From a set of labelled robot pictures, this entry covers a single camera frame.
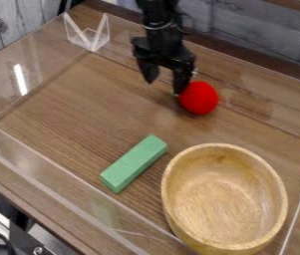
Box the wooden oval bowl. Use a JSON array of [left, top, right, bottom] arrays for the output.
[[159, 143, 288, 255]]

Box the black metal frame bracket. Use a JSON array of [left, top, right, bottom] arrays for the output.
[[8, 211, 57, 255]]

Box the green rectangular block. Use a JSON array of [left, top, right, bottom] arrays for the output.
[[99, 134, 166, 193]]

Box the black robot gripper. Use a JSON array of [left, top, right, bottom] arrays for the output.
[[131, 24, 196, 95]]

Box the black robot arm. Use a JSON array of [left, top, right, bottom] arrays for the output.
[[131, 0, 196, 95]]

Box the clear acrylic tray enclosure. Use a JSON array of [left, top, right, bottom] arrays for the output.
[[0, 6, 300, 255]]

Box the red plush fruit green leaf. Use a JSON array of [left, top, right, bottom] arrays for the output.
[[178, 81, 218, 115]]

